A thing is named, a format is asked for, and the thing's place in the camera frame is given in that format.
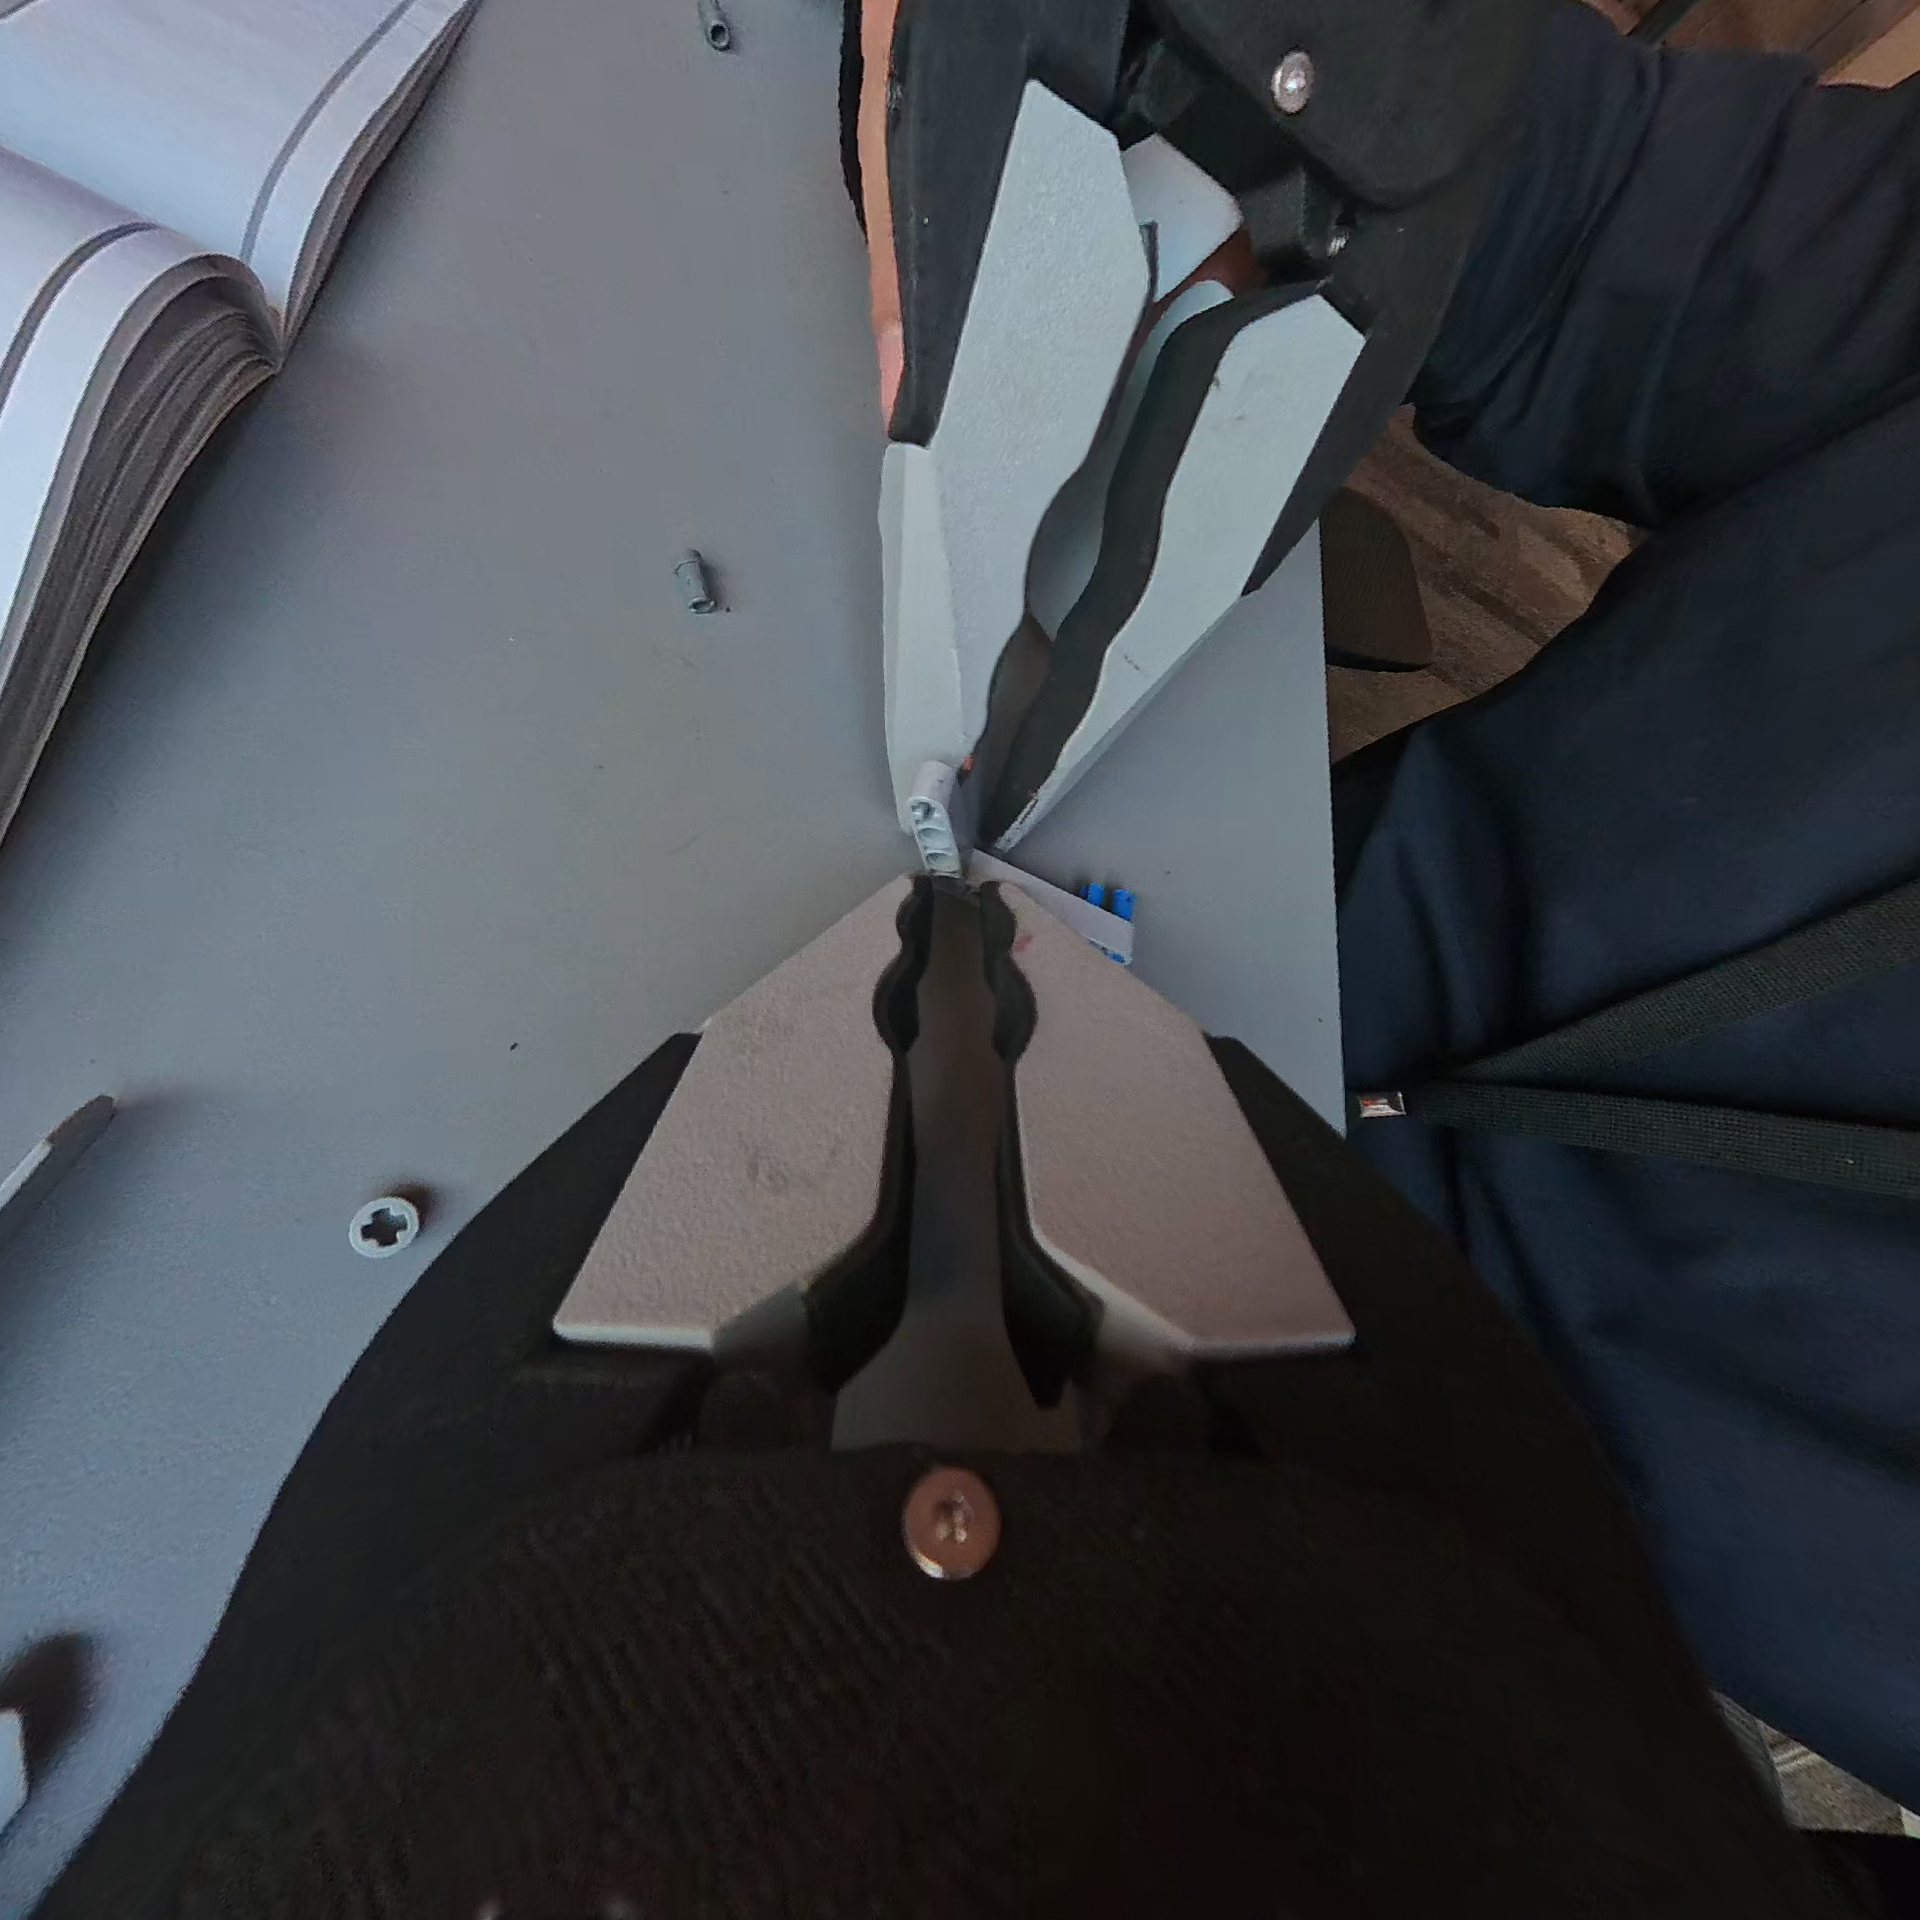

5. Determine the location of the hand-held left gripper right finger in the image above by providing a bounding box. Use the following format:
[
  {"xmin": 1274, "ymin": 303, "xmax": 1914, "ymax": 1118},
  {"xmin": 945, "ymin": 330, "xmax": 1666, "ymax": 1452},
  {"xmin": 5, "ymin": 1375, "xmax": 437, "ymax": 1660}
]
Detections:
[{"xmin": 978, "ymin": 877, "xmax": 1361, "ymax": 1453}]

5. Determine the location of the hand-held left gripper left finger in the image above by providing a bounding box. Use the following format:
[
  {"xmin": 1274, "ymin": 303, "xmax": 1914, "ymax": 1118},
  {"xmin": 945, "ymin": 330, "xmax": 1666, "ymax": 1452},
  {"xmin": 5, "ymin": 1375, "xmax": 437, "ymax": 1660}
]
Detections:
[{"xmin": 551, "ymin": 874, "xmax": 940, "ymax": 1396}]

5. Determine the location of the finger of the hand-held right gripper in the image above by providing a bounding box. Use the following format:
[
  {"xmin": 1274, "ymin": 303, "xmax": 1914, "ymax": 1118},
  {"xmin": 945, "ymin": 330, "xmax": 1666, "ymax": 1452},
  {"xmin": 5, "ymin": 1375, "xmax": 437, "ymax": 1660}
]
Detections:
[
  {"xmin": 878, "ymin": 77, "xmax": 1163, "ymax": 775},
  {"xmin": 982, "ymin": 282, "xmax": 1370, "ymax": 849}
]

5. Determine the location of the grey angled lego beam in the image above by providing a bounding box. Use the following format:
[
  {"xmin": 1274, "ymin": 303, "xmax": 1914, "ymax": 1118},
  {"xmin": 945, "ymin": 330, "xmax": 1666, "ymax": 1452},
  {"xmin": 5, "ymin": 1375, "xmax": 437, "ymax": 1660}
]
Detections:
[{"xmin": 901, "ymin": 756, "xmax": 1142, "ymax": 963}]

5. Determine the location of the person's right forearm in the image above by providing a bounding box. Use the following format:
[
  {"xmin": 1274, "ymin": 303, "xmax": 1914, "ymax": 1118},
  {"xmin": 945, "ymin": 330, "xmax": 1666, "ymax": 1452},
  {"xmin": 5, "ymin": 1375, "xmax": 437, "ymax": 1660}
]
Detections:
[{"xmin": 1410, "ymin": 0, "xmax": 1920, "ymax": 527}]

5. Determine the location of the long dark grey lego panel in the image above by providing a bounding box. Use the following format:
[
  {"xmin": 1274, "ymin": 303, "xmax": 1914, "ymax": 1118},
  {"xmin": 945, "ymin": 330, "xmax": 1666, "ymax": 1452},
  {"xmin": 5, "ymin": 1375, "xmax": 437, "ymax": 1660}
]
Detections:
[{"xmin": 0, "ymin": 1095, "xmax": 119, "ymax": 1249}]

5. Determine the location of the person's right hand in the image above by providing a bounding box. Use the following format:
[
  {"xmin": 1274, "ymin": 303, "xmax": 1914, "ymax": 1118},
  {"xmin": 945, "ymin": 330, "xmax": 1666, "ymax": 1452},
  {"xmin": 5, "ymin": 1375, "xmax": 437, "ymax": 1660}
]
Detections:
[{"xmin": 838, "ymin": 0, "xmax": 905, "ymax": 441}]

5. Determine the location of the grey fabric seat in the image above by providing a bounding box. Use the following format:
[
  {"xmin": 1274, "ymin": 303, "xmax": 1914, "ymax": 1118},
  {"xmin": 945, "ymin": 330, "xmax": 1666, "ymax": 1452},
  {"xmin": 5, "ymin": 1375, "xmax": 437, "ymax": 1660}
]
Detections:
[{"xmin": 1710, "ymin": 1695, "xmax": 1920, "ymax": 1841}]

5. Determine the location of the white instruction booklet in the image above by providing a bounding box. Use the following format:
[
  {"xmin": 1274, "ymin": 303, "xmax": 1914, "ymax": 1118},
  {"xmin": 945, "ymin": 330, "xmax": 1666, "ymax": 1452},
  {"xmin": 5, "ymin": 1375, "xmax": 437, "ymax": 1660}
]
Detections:
[{"xmin": 0, "ymin": 0, "xmax": 482, "ymax": 842}]

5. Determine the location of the black webbing strap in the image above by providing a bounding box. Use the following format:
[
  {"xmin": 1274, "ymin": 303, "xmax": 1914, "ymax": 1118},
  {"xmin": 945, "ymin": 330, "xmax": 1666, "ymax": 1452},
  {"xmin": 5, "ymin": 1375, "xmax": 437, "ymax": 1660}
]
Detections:
[{"xmin": 1351, "ymin": 885, "xmax": 1920, "ymax": 1203}]

